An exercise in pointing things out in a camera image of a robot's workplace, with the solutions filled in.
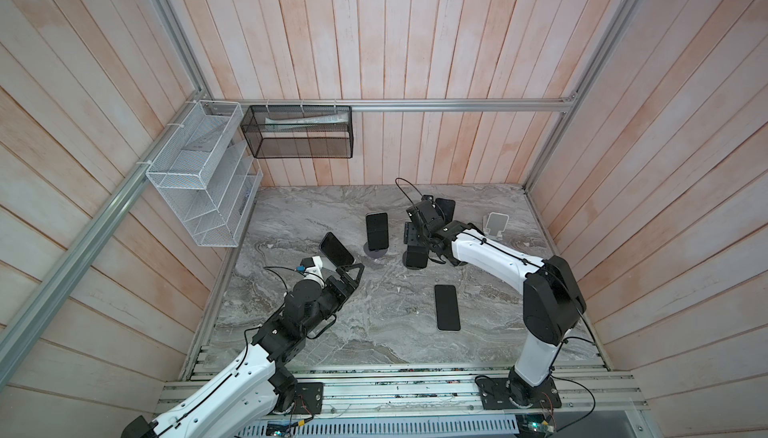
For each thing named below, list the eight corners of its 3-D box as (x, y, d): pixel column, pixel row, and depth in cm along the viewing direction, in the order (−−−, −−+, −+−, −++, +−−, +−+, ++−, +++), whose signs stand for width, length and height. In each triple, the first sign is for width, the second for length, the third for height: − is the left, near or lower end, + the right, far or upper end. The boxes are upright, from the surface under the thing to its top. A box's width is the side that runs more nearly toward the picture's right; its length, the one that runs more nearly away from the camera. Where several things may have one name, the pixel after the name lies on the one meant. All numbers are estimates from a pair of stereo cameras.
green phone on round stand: (370, 256, 102) (368, 227, 89) (368, 244, 105) (366, 214, 92) (388, 254, 103) (389, 224, 89) (385, 242, 106) (386, 212, 93)
